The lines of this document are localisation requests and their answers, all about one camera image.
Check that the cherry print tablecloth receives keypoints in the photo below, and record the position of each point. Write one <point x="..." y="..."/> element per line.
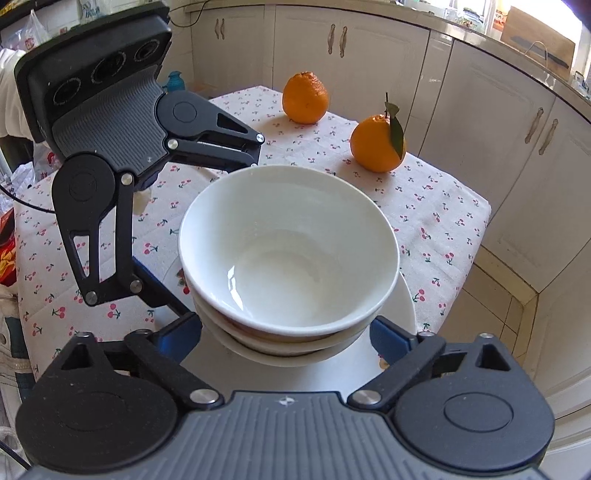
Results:
<point x="429" y="203"/>

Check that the bumpy orange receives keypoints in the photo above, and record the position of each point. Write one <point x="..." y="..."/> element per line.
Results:
<point x="305" y="99"/>

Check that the beige kitchen countertop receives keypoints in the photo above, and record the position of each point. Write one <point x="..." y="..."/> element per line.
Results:
<point x="461" y="30"/>

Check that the orange with green leaf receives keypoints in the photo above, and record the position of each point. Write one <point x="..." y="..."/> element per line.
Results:
<point x="374" y="143"/>

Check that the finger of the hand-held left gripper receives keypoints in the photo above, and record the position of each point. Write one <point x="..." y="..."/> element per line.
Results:
<point x="157" y="288"/>
<point x="240" y="154"/>

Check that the wooden cutting board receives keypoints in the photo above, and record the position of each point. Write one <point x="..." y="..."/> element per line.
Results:
<point x="526" y="25"/>

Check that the small white fruit-print plate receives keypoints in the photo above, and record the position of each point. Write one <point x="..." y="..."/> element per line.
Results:
<point x="323" y="376"/>

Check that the white bowl pink flower print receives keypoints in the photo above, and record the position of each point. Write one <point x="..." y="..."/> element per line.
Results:
<point x="286" y="258"/>

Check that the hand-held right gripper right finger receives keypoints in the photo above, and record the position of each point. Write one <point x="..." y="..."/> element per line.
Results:
<point x="390" y="341"/>

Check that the white bowl faint print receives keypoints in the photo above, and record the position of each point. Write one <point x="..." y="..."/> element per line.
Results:
<point x="286" y="359"/>
<point x="207" y="316"/>

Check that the black kitchen knife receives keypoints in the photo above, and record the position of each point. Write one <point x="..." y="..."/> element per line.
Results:
<point x="531" y="46"/>

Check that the blue plastic jug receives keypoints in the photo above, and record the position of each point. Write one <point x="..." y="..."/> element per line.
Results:
<point x="175" y="83"/>

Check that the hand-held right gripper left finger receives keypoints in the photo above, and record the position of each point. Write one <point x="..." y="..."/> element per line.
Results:
<point x="180" y="337"/>

